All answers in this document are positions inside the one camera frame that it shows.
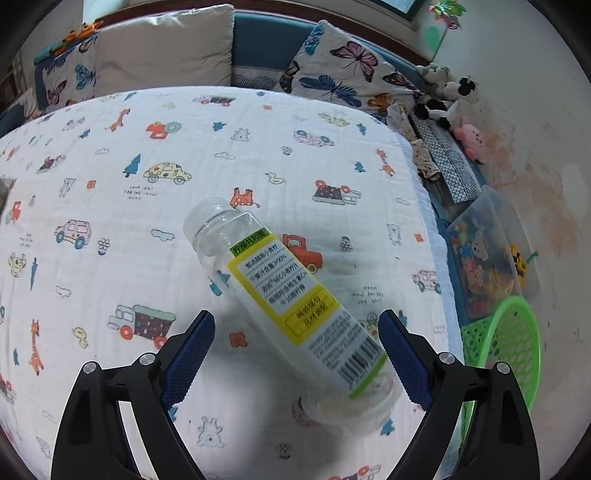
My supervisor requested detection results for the cartoon printed white tablecloth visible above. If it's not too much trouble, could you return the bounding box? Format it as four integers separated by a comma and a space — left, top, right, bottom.
1, 87, 460, 479

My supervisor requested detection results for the cow plush toy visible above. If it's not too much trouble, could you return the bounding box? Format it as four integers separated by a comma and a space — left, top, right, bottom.
413, 77, 479, 131

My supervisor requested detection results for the butterfly print pillow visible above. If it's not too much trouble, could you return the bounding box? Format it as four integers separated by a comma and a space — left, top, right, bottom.
274, 20, 422, 122

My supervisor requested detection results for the green plastic mesh basket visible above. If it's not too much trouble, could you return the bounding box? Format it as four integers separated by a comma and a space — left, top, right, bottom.
443, 295, 542, 476

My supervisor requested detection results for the small butterfly pillow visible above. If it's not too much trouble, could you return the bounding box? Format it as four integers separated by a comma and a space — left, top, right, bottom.
35, 34, 98, 112

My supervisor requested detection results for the grey white cushion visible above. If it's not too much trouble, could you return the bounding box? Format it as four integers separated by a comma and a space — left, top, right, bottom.
95, 4, 235, 96

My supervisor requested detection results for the grey plush toy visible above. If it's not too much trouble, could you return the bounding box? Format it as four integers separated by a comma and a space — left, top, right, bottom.
415, 63, 454, 87

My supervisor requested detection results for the clear plastic toy bin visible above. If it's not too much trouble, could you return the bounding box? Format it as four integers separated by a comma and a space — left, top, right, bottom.
444, 185, 541, 323

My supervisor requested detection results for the pink plush toy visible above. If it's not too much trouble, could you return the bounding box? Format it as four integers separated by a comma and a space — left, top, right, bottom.
453, 117, 487, 164

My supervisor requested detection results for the clear plastic bottle yellow label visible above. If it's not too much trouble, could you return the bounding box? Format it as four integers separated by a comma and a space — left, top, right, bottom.
183, 197, 398, 436

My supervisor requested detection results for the crumpled patterned cloth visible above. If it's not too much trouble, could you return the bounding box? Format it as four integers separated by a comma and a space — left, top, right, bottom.
387, 103, 441, 181

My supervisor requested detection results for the yellow toy truck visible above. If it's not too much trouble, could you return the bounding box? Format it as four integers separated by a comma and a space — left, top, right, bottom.
510, 243, 539, 289

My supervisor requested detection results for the blue sofa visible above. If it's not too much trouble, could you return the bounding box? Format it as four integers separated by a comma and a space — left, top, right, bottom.
0, 8, 486, 296

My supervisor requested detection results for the colourful pinwheel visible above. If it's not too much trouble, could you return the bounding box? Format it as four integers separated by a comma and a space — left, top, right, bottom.
429, 0, 467, 30

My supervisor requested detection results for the orange toy on sofa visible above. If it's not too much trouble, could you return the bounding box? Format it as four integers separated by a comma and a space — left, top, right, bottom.
62, 21, 103, 44

